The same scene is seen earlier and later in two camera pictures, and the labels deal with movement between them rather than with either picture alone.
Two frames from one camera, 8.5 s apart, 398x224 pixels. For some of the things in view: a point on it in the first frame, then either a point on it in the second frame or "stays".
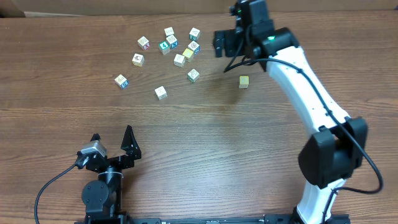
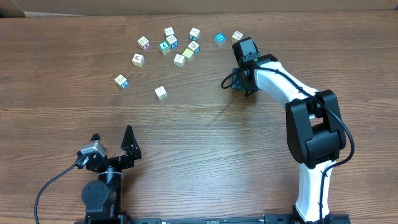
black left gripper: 125,160 stays
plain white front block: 161,93 stays
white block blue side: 121,81 stays
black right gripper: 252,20 → 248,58
